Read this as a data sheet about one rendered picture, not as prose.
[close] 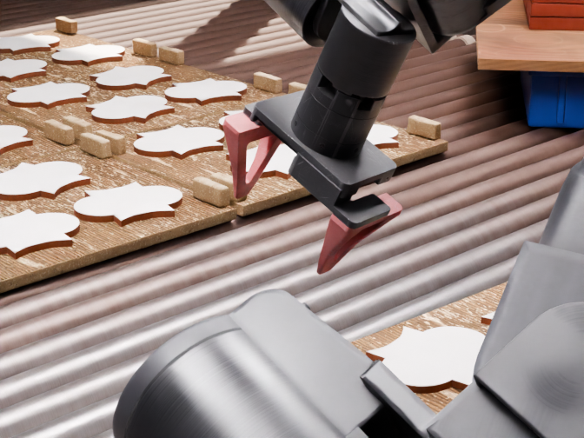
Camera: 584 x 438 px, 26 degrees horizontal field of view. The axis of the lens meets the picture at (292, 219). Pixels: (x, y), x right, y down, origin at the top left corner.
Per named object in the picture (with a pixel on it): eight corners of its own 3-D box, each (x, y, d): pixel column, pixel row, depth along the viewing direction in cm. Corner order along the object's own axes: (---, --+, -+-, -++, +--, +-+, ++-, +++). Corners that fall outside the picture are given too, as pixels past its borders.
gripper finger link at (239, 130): (253, 245, 98) (295, 151, 93) (193, 189, 101) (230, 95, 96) (308, 222, 103) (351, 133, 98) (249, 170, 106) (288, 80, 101)
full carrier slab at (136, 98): (288, 102, 216) (288, 77, 214) (89, 154, 190) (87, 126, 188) (162, 65, 240) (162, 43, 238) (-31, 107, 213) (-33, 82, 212)
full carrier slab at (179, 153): (447, 150, 191) (449, 123, 190) (242, 217, 165) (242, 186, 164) (290, 104, 215) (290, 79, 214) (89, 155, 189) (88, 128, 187)
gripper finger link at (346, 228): (315, 302, 96) (361, 209, 90) (251, 243, 99) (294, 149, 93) (368, 277, 101) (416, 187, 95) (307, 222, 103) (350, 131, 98)
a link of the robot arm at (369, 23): (381, 33, 86) (437, 29, 89) (321, -24, 89) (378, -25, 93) (343, 114, 89) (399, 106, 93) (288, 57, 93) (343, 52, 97)
